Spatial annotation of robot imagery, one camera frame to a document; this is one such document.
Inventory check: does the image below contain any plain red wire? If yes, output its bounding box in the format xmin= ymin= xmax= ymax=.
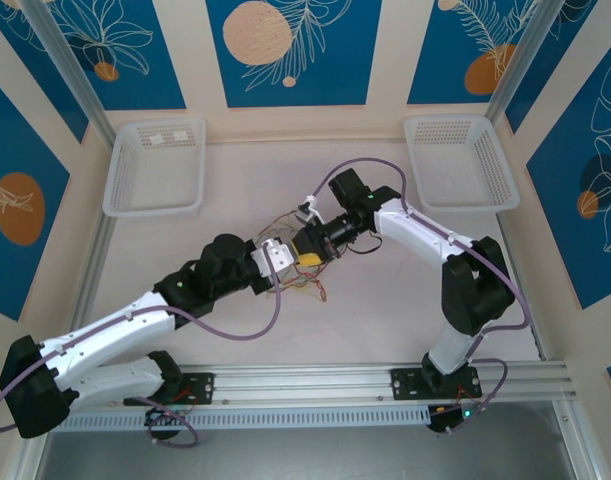
xmin=284 ymin=262 xmax=332 ymax=304

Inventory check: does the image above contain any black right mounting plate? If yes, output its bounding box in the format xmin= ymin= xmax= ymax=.
xmin=390 ymin=367 xmax=484 ymax=401

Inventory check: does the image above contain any white plastic basket with labels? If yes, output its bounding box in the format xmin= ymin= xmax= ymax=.
xmin=102 ymin=117 xmax=208 ymax=219

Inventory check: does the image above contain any aluminium frame post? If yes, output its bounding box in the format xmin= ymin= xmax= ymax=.
xmin=487 ymin=0 xmax=554 ymax=124
xmin=22 ymin=0 xmax=114 ymax=149

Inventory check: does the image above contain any grey slotted cable duct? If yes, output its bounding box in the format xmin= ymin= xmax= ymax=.
xmin=54 ymin=404 xmax=434 ymax=431

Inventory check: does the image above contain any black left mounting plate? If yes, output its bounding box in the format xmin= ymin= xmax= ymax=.
xmin=177 ymin=372 xmax=216 ymax=406

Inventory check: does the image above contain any aluminium frame side rail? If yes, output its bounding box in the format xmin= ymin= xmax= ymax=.
xmin=497 ymin=214 xmax=549 ymax=361
xmin=67 ymin=144 xmax=117 ymax=351

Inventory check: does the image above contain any black electronics box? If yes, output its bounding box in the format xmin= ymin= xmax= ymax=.
xmin=144 ymin=405 xmax=186 ymax=441
xmin=427 ymin=404 xmax=479 ymax=435

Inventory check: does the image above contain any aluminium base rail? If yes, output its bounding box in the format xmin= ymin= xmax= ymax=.
xmin=179 ymin=362 xmax=576 ymax=404

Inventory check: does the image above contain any black mounting plate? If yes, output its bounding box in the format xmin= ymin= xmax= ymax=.
xmin=390 ymin=367 xmax=484 ymax=401
xmin=177 ymin=372 xmax=216 ymax=406

